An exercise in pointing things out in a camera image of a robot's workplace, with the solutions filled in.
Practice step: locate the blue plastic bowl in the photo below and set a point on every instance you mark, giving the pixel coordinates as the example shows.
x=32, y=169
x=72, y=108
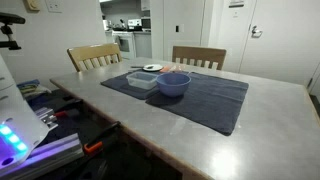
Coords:
x=173, y=84

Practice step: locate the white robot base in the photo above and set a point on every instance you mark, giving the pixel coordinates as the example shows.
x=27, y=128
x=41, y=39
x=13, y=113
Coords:
x=20, y=128

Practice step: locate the clear plastic container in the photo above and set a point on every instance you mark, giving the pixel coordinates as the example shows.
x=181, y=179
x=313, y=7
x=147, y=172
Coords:
x=142, y=80

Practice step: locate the orange snack packet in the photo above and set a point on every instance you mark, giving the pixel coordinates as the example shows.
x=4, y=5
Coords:
x=173, y=68

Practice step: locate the small white plate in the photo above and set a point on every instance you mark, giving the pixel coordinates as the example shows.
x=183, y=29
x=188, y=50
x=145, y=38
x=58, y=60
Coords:
x=157, y=67

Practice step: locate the metal spoon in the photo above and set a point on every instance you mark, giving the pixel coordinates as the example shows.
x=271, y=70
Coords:
x=140, y=67

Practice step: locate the dark blue mat left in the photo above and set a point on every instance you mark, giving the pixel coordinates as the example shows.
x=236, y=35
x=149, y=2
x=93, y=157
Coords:
x=120, y=83

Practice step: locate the dark blue mat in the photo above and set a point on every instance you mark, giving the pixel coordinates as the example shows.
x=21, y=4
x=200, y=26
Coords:
x=120, y=83
x=211, y=101

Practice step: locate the dark blue mat right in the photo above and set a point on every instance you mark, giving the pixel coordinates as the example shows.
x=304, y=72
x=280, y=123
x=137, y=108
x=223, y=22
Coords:
x=211, y=101

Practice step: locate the wooden chair right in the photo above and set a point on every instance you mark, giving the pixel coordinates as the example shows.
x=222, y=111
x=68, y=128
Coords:
x=199, y=56

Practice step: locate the wooden chair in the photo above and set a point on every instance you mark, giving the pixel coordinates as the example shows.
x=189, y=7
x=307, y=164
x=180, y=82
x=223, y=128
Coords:
x=199, y=56
x=94, y=55

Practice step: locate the white kitchen stove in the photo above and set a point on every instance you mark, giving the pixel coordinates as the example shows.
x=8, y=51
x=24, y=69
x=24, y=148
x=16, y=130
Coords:
x=126, y=43

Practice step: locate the microwave oven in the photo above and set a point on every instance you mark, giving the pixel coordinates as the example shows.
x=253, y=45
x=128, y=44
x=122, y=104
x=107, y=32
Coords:
x=146, y=22

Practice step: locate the wooden chair left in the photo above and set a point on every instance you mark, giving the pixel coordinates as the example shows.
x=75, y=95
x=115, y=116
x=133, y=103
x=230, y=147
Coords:
x=94, y=55

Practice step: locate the folded cloth pile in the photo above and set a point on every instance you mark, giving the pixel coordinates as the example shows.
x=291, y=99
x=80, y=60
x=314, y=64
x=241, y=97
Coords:
x=32, y=88

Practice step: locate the beige thermostat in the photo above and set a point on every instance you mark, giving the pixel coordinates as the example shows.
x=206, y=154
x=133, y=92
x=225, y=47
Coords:
x=32, y=5

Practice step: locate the orange handled clamp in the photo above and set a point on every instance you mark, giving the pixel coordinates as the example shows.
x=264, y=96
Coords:
x=96, y=143

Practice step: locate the aluminium rail frame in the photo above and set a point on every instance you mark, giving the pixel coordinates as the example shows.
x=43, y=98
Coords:
x=41, y=160

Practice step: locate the silver door handle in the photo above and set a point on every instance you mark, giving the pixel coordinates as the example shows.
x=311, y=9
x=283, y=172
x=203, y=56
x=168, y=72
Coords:
x=256, y=33

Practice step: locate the black camera on mount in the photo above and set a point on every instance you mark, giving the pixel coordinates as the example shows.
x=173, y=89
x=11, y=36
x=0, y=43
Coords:
x=9, y=19

